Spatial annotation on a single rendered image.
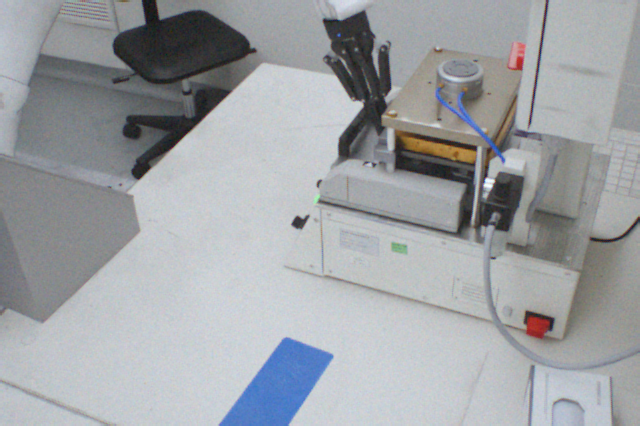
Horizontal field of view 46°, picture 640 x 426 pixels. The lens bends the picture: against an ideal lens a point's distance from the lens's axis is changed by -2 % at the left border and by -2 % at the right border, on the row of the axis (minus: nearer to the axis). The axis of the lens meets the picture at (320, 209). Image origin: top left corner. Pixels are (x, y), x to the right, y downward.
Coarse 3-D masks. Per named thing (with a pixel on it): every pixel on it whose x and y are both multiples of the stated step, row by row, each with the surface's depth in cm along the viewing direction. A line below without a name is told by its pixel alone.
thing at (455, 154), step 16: (512, 112) 136; (400, 144) 130; (416, 144) 129; (432, 144) 127; (448, 144) 126; (464, 144) 126; (496, 144) 127; (432, 160) 129; (448, 160) 128; (464, 160) 126
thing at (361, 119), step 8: (360, 112) 145; (352, 120) 143; (360, 120) 143; (368, 120) 146; (352, 128) 140; (360, 128) 143; (344, 136) 138; (352, 136) 140; (344, 144) 138; (344, 152) 140
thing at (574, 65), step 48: (576, 0) 98; (624, 0) 95; (528, 48) 104; (576, 48) 101; (624, 48) 98; (528, 96) 108; (576, 96) 105; (576, 144) 122; (528, 192) 119; (576, 192) 127
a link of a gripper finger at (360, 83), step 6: (342, 48) 134; (342, 54) 134; (348, 54) 134; (348, 60) 135; (348, 66) 135; (354, 66) 136; (354, 72) 136; (360, 72) 137; (354, 78) 137; (360, 78) 137; (354, 84) 138; (360, 84) 137; (366, 84) 139; (360, 90) 138; (366, 90) 139; (360, 96) 139; (366, 102) 139
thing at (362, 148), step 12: (372, 120) 150; (360, 132) 147; (372, 132) 147; (360, 144) 143; (372, 144) 143; (516, 144) 142; (348, 156) 140; (360, 156) 140; (372, 156) 140; (468, 204) 130
